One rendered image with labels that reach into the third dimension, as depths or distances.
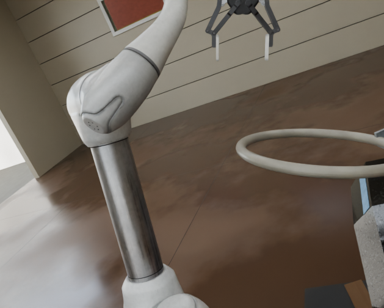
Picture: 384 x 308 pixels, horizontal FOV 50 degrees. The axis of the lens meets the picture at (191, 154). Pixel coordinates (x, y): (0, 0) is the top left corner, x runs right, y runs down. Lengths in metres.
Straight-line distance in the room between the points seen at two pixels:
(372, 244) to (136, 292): 0.87
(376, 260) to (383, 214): 0.16
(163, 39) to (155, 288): 0.62
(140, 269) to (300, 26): 6.80
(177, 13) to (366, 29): 6.75
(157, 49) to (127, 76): 0.10
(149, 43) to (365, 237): 1.08
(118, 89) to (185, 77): 7.41
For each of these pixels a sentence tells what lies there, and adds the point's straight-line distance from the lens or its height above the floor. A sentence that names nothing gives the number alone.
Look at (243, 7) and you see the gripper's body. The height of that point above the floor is 1.67.
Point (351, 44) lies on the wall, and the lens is 7.69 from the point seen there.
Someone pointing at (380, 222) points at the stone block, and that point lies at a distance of 1.61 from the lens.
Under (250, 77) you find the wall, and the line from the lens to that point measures 7.95.
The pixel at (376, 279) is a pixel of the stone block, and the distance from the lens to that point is 1.63.
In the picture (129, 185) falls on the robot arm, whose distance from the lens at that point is 1.07.
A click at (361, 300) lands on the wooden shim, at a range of 2.50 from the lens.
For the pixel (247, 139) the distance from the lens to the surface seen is 1.30.
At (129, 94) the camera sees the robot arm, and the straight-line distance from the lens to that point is 0.89.
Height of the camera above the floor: 1.72
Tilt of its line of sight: 18 degrees down
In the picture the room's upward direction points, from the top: 24 degrees counter-clockwise
